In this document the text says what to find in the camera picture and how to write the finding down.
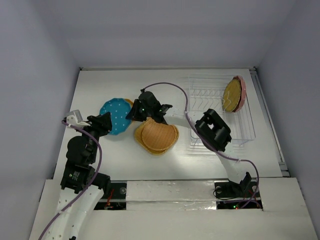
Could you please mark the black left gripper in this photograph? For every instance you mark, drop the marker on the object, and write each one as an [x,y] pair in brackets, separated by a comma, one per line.
[102,122]

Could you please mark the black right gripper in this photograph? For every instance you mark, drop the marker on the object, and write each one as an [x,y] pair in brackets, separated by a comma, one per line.
[136,110]

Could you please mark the blue polka dot plate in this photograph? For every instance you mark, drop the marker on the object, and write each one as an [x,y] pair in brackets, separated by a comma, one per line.
[119,109]

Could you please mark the square woven bamboo tray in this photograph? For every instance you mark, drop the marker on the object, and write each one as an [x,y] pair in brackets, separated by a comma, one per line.
[137,137]

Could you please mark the rounded woven bamboo plate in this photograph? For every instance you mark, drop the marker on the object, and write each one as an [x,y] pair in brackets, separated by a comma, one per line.
[158,136]

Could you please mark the round yellow woven plate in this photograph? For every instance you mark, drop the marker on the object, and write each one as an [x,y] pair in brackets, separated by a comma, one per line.
[232,95]

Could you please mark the pink polka dot plate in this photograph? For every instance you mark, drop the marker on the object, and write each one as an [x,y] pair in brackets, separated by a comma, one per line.
[243,94]

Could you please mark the yellow polka dot plate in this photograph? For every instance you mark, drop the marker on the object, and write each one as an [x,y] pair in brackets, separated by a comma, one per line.
[129,101]

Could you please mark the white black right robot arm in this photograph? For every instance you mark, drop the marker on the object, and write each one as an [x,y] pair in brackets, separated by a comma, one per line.
[209,127]

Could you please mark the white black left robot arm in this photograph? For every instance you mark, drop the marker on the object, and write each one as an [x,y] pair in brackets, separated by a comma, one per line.
[81,186]

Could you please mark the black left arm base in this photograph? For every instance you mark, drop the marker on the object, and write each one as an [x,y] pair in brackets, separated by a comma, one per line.
[115,199]

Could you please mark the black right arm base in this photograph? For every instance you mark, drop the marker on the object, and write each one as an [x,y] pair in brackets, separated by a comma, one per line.
[230,197]

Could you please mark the foil covered front bar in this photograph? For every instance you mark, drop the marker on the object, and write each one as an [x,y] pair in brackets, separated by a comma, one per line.
[170,195]

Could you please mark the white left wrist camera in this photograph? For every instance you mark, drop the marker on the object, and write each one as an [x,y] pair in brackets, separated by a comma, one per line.
[74,118]

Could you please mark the white wire dish rack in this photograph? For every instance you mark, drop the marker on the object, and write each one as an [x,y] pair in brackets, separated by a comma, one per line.
[206,92]

